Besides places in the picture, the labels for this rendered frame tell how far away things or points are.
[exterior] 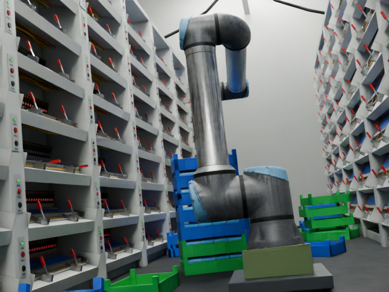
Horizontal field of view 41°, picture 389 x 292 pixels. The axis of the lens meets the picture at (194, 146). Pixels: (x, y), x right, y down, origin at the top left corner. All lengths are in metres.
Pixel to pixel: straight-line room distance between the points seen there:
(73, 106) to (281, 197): 1.10
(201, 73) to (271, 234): 0.60
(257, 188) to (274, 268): 0.26
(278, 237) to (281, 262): 0.08
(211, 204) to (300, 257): 0.33
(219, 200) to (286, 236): 0.25
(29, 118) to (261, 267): 0.93
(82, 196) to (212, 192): 0.80
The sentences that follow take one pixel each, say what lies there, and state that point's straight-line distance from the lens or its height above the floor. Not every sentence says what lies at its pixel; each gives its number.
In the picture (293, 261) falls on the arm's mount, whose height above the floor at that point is 0.10.
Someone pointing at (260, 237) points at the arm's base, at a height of 0.18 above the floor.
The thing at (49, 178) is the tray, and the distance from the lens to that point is 1.97.
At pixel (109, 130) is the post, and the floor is 0.80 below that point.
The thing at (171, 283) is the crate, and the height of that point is 0.03.
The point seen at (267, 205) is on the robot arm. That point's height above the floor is 0.29.
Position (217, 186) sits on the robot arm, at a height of 0.36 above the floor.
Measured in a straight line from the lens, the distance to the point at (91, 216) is 2.34.
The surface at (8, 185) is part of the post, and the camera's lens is 1.71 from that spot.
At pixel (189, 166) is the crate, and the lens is 2.42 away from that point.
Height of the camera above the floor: 0.30
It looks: 7 degrees up
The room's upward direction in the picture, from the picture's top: 6 degrees counter-clockwise
